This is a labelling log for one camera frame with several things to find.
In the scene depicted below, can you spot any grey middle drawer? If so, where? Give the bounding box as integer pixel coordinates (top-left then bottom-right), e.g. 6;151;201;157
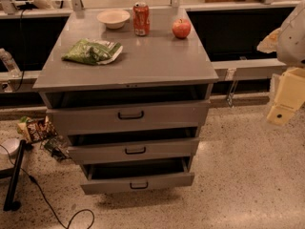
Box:
68;127;199;164

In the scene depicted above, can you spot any grey top drawer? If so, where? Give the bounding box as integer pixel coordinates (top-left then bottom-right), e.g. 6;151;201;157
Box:
47;94;210;135

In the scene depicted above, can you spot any grey bottom drawer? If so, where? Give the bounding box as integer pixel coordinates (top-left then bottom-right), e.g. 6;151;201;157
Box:
81;157;194;195

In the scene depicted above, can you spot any brown snack bag on floor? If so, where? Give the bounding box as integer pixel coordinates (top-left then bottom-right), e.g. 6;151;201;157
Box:
17;116;57;143

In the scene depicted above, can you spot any green chip bag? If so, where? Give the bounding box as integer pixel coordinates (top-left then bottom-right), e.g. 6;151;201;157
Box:
61;39;123;65

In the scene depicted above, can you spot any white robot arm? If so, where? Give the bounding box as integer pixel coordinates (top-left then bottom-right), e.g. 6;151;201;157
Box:
256;0;305;126

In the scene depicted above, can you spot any clear plastic bottle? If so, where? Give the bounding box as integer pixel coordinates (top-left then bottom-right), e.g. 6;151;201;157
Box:
0;49;21;78

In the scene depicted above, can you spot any white round floor object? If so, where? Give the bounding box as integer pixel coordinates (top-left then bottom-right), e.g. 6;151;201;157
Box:
0;138;20;156

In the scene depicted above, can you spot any dark snack bag on floor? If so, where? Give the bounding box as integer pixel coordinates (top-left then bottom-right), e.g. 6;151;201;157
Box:
42;135;69;162

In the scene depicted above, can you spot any grey drawer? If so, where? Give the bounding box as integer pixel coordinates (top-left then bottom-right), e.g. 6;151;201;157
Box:
68;127;199;164
81;157;194;195
47;94;210;135

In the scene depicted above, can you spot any grey drawer cabinet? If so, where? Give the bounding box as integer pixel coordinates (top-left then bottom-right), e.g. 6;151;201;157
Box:
31;6;220;177

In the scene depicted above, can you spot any white ceramic bowl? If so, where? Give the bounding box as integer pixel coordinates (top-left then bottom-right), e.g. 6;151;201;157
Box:
97;10;131;30

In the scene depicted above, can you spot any grey metal rail frame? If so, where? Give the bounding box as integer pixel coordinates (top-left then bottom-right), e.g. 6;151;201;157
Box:
0;0;305;108

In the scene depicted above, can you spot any red apple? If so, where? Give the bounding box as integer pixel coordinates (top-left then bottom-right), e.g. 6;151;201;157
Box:
172;18;192;39

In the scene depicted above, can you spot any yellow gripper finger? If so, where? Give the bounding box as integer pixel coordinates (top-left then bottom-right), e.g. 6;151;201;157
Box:
256;28;281;53
267;106;295;126

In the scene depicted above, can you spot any black floor cable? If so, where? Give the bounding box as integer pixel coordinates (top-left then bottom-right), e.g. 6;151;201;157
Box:
0;143;96;229

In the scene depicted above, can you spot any orange soda can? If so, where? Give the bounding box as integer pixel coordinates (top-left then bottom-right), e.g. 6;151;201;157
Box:
132;2;150;36

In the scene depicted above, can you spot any black stand leg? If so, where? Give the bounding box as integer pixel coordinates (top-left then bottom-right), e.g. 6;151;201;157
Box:
0;140;26;211

